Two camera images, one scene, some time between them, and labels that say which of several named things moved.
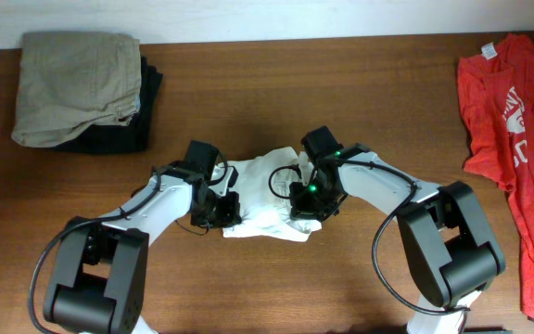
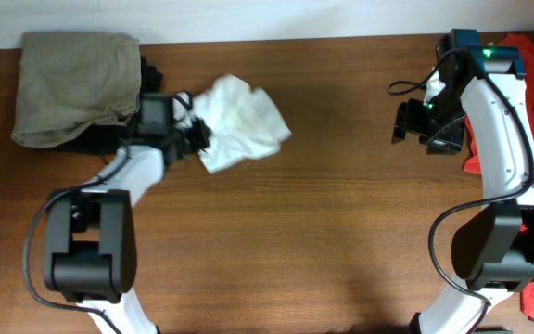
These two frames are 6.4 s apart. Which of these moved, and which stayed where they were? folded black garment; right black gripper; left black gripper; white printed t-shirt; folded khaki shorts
Moved: left black gripper; right black gripper; white printed t-shirt
Stayed: folded khaki shorts; folded black garment
